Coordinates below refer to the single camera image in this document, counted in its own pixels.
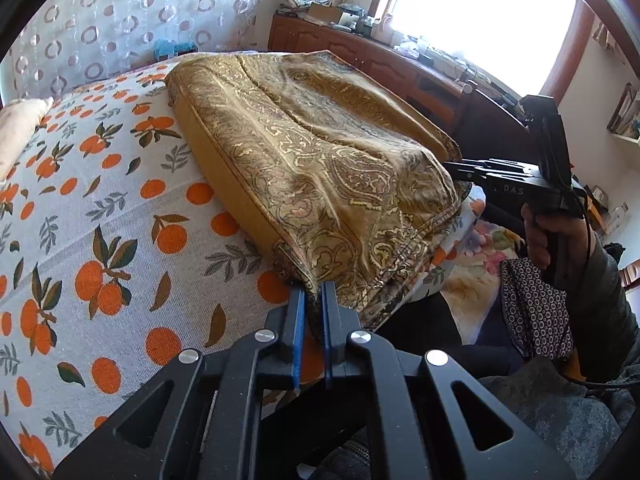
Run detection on white wall shelf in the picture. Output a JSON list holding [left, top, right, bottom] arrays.
[[606, 81, 640, 144]]

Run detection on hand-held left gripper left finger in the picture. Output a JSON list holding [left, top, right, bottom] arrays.
[[52, 287, 307, 480]]

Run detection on golden paisley cloth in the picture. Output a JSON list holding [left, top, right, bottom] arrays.
[[165, 50, 474, 332]]

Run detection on white orange-print bed sheet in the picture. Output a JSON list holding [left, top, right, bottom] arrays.
[[0, 61, 482, 479]]

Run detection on stack of folded cloths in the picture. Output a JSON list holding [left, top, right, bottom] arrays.
[[274, 0, 332, 14]]

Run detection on pale pink pillow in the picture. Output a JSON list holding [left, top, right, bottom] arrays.
[[0, 96, 54, 182]]

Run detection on wooden cabinet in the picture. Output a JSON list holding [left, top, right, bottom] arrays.
[[266, 13, 532, 162]]

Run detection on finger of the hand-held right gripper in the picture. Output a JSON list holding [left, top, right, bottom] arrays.
[[459, 157, 541, 177], [442, 161, 532, 187]]

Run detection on blue box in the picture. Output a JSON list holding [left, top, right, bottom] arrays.
[[151, 36, 199, 62]]

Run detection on cardboard box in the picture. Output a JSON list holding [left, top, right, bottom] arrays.
[[304, 1, 347, 27]]

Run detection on floral quilt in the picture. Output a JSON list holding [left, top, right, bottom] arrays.
[[439, 196, 527, 347]]

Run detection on person's right forearm grey sleeve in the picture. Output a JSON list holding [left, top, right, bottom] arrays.
[[567, 237, 640, 382]]

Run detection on window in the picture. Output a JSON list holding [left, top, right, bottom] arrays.
[[384, 0, 582, 97]]

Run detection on person's right hand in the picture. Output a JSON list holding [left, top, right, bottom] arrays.
[[520, 201, 595, 282]]

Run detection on dark dotted cloth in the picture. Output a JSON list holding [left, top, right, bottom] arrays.
[[499, 256, 574, 362]]

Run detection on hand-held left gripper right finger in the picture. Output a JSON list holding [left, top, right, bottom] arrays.
[[321, 281, 577, 480]]

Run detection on circle-patterned sheer curtain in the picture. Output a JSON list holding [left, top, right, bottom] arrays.
[[9, 0, 282, 107]]

